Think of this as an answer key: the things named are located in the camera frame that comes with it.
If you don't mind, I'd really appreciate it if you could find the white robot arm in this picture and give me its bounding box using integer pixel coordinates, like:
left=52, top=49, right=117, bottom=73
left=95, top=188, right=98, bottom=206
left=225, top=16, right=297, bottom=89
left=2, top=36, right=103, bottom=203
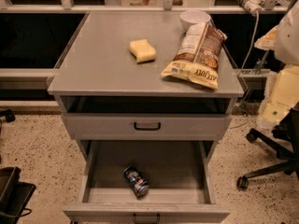
left=254, top=1, right=299, bottom=125

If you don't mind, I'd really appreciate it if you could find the yellow sponge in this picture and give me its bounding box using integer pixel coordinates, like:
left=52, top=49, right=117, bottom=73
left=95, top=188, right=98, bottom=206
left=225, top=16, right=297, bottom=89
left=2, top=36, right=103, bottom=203
left=130, top=39, right=156, bottom=63

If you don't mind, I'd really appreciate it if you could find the blue pepsi can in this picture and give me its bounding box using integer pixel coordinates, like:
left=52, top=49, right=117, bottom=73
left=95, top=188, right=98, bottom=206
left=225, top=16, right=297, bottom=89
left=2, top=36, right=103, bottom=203
left=123, top=166, right=150, bottom=198

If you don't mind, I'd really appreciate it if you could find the open grey middle drawer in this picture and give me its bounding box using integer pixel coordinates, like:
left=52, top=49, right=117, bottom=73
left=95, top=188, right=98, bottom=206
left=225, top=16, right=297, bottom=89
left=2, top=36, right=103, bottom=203
left=64, top=141, right=230, bottom=224

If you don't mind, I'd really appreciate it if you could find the black office chair base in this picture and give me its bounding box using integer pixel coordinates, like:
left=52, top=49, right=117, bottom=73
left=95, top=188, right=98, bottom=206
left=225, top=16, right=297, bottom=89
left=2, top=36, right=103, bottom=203
left=236, top=107, right=299, bottom=191

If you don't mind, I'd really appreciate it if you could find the grey drawer cabinet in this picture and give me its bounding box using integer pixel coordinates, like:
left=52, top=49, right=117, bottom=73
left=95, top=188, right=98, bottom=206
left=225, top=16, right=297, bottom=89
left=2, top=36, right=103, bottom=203
left=47, top=10, right=245, bottom=224

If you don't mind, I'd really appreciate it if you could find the white power cable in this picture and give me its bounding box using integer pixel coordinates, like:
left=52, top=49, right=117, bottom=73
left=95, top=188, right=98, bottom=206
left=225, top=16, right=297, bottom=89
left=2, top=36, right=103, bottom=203
left=237, top=11, right=261, bottom=77

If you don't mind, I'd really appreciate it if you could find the white power strip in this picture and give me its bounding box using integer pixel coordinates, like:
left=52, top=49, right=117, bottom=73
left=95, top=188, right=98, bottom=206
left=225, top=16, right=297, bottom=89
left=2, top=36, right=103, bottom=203
left=236, top=0, right=263, bottom=16

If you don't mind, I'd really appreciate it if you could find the brown chip bag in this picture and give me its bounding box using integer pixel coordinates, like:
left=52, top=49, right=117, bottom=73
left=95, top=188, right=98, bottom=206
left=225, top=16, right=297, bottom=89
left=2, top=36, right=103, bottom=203
left=161, top=22, right=227, bottom=90

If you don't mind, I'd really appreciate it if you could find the white bowl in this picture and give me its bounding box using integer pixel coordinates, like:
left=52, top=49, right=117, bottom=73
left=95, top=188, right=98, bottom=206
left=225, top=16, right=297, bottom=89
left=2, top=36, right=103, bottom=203
left=179, top=10, right=211, bottom=31

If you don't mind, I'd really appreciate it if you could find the black bin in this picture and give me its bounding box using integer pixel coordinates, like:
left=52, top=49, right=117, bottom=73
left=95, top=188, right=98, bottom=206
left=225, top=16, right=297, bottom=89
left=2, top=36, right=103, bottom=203
left=0, top=167, right=36, bottom=224

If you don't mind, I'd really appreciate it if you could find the closed grey top drawer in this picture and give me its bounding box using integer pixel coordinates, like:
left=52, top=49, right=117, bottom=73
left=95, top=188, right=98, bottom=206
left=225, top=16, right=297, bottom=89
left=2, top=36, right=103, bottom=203
left=62, top=113, right=232, bottom=141

